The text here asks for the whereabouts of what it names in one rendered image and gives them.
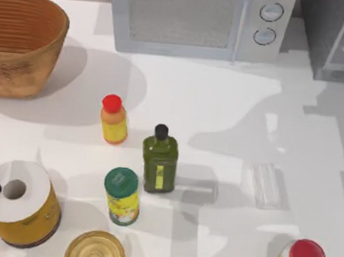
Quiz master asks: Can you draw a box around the microwave lower knob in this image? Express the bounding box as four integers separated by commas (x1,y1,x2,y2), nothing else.
252,26,277,47

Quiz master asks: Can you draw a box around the green bottle with black cap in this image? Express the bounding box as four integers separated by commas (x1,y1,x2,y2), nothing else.
138,122,181,195

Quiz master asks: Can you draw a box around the grey cabinet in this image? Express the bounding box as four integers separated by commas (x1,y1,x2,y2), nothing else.
295,0,344,83

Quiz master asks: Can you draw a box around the brown woven basket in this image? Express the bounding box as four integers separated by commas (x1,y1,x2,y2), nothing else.
0,0,72,103

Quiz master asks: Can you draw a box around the clear plastic cup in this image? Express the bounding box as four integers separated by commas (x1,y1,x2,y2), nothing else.
246,161,283,211

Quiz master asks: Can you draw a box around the yellow can with green lid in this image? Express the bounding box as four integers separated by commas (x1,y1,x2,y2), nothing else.
100,166,144,228

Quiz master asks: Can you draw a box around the orange bottle with red cap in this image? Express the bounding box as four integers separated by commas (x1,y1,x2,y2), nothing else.
97,93,131,147

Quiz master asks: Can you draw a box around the microwave door handle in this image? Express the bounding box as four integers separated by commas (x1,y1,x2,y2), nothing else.
230,0,250,66

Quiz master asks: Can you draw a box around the yellow wrapped paper roll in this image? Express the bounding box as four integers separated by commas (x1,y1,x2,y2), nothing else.
0,158,67,252

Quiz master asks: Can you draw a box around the microwave upper knob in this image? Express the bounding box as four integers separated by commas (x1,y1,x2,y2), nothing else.
258,1,286,24

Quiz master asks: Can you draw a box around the microwave knob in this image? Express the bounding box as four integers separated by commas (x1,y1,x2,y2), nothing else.
258,1,286,24
252,26,277,47

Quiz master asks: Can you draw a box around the pale microwave oven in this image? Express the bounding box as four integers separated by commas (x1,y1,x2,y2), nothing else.
103,0,298,68

